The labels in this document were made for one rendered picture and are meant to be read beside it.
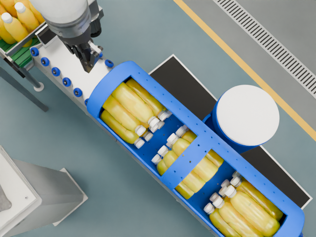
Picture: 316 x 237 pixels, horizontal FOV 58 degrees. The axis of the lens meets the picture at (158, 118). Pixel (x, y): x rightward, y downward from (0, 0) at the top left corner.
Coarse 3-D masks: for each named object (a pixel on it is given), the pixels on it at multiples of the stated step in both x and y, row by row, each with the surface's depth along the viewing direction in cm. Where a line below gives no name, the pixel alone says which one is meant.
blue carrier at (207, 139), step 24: (120, 72) 107; (144, 72) 113; (96, 96) 106; (168, 96) 109; (168, 120) 128; (192, 120) 106; (144, 144) 126; (192, 144) 100; (216, 144) 103; (168, 168) 102; (192, 168) 99; (240, 168) 101; (216, 192) 123; (264, 192) 98; (288, 216) 96
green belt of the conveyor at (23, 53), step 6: (0, 42) 144; (36, 42) 145; (6, 48) 143; (24, 48) 143; (18, 54) 143; (24, 54) 143; (30, 54) 144; (18, 60) 142; (24, 60) 144; (30, 60) 146
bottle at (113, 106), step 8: (104, 104) 113; (112, 104) 112; (120, 104) 112; (112, 112) 112; (120, 112) 111; (128, 112) 111; (120, 120) 112; (128, 120) 110; (136, 120) 111; (128, 128) 112; (136, 128) 112
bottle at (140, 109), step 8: (120, 88) 108; (128, 88) 109; (112, 96) 111; (120, 96) 108; (128, 96) 108; (136, 96) 108; (128, 104) 107; (136, 104) 107; (144, 104) 108; (136, 112) 107; (144, 112) 106; (152, 112) 108; (144, 120) 108
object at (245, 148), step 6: (216, 102) 133; (216, 108) 126; (210, 114) 167; (216, 114) 125; (204, 120) 166; (210, 120) 189; (216, 120) 125; (210, 126) 206; (216, 126) 127; (216, 132) 212; (222, 132) 124; (222, 138) 128; (228, 138) 123; (270, 138) 124; (228, 144) 129; (234, 144) 125; (240, 144) 122; (240, 150) 133; (246, 150) 136
